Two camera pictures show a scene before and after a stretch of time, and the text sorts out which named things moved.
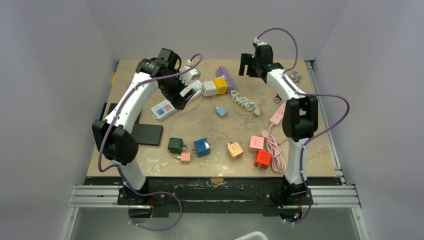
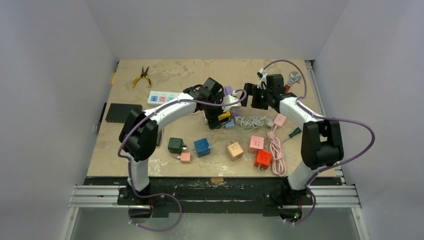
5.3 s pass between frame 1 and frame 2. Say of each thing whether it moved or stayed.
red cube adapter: stayed
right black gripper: moved
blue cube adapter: stayed
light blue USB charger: moved
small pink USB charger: stayed
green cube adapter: stayed
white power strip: moved
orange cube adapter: stayed
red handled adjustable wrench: stayed
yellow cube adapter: moved
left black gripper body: moved
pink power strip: stayed
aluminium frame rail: stayed
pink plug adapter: stayed
